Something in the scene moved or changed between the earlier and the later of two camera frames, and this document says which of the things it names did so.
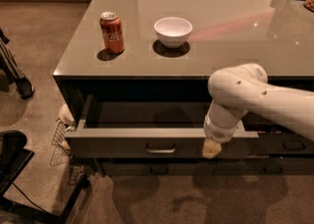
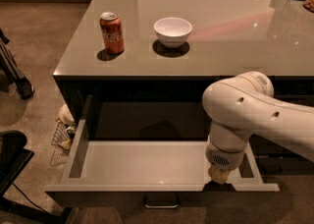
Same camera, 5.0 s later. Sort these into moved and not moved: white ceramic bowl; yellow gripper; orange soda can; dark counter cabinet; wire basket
Moved: yellow gripper
Not moved: white ceramic bowl; wire basket; dark counter cabinet; orange soda can
